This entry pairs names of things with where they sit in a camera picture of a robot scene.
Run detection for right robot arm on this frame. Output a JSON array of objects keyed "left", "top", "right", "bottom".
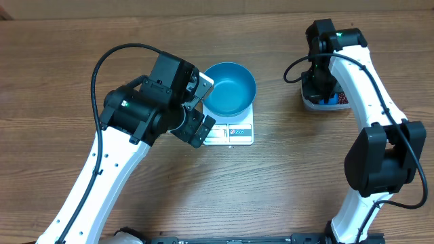
[{"left": 301, "top": 19, "right": 427, "bottom": 243}]

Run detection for teal bowl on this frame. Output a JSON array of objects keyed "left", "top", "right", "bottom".
[{"left": 203, "top": 62, "right": 257, "bottom": 117}]

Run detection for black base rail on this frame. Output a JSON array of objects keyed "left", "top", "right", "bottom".
[{"left": 115, "top": 227, "right": 386, "bottom": 244}]

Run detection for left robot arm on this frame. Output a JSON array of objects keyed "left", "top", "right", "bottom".
[{"left": 37, "top": 52, "right": 215, "bottom": 243}]

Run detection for white digital kitchen scale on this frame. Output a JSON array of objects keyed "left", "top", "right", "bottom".
[{"left": 203, "top": 104, "right": 254, "bottom": 146}]

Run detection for red beans in container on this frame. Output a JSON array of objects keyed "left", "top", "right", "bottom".
[{"left": 337, "top": 92, "right": 349, "bottom": 104}]

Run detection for clear plastic container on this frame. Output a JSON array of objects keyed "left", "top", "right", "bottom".
[{"left": 301, "top": 85, "right": 351, "bottom": 111}]

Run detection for blue plastic scoop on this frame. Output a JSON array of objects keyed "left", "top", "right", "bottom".
[{"left": 318, "top": 94, "right": 339, "bottom": 105}]

